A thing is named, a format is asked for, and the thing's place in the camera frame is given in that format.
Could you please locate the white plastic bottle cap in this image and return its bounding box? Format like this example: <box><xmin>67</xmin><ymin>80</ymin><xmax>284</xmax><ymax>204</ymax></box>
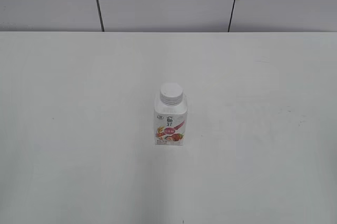
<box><xmin>160</xmin><ymin>83</ymin><xmax>183</xmax><ymax>106</ymax></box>

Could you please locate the white strawberry yogurt drink bottle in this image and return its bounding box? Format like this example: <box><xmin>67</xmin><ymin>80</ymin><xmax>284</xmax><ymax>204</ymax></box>
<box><xmin>153</xmin><ymin>95</ymin><xmax>187</xmax><ymax>146</ymax></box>

